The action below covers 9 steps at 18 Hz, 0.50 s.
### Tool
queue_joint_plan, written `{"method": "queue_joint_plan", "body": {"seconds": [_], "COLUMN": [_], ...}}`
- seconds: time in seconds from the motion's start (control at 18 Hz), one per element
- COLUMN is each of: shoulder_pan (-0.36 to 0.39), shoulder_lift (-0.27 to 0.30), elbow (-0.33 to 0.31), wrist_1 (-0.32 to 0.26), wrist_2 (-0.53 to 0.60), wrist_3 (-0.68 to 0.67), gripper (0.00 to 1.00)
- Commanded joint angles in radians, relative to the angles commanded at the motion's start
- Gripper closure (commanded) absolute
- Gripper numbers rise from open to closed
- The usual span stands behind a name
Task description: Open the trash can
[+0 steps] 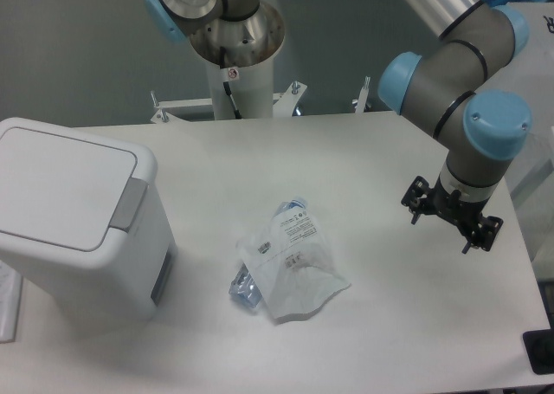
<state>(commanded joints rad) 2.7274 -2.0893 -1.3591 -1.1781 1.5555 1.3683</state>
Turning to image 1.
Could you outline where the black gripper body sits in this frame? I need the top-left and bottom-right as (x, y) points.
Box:
(423, 179), (488, 234)

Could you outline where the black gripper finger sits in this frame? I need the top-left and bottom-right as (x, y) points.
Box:
(401, 176), (433, 224)
(460, 214), (504, 254)

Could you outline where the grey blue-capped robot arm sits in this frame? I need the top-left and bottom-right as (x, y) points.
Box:
(377, 0), (532, 250)

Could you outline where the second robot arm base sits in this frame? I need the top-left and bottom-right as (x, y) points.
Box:
(144, 0), (285, 68)

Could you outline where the white push-lid trash can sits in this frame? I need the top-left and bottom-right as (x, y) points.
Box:
(1, 118), (177, 320)

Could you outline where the silver bolt clamp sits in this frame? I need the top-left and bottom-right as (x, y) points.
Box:
(351, 76), (372, 113)

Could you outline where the black device at table edge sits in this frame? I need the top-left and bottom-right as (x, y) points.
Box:
(523, 329), (553, 375)

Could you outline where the crumpled white plastic wrapper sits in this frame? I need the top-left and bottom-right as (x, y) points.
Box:
(229, 197), (351, 323)

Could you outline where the white mounting bracket with bolts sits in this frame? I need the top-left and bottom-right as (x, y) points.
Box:
(151, 81), (307, 124)

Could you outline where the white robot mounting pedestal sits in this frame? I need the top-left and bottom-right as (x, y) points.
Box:
(206, 59), (274, 119)

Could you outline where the black cable on pedestal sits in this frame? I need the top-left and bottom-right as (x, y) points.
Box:
(218, 46), (242, 120)

